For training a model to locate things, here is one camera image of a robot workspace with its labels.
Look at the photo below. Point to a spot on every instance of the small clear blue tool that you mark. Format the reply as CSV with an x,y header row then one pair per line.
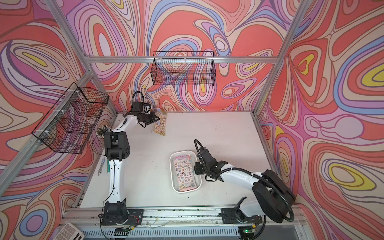
x,y
101,166

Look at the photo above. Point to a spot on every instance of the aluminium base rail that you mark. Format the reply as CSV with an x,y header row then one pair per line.
x,y
195,222

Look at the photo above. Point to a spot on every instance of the black wire basket on left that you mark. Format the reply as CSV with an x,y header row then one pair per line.
x,y
70,127

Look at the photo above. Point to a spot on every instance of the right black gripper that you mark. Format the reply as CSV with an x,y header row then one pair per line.
x,y
197,168

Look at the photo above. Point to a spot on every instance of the bundle of pens in cup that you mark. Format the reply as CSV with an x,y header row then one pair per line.
x,y
101,131

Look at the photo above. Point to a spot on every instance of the yellow green sticker sheet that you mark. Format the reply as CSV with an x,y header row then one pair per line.
x,y
160,125

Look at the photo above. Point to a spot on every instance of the black wire basket at back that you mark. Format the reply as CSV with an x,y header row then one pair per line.
x,y
177,68

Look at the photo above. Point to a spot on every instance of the white plastic storage tray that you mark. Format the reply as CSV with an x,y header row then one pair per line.
x,y
194,159

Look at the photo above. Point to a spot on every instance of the white keypad device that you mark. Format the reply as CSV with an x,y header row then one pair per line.
x,y
69,232

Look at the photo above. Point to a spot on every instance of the black wire basket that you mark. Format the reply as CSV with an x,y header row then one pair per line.
x,y
70,127
177,68

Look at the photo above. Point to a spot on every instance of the pink bonbon sticker sheet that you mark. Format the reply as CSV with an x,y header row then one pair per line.
x,y
184,176

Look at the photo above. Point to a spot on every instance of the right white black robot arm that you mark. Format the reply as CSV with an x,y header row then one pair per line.
x,y
274,199

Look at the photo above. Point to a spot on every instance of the green pen on table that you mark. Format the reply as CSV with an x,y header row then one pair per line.
x,y
108,166

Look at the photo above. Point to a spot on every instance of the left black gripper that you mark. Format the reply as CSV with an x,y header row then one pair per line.
x,y
152,115

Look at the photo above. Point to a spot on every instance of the pink puffy sticker sheet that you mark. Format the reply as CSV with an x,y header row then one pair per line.
x,y
183,157

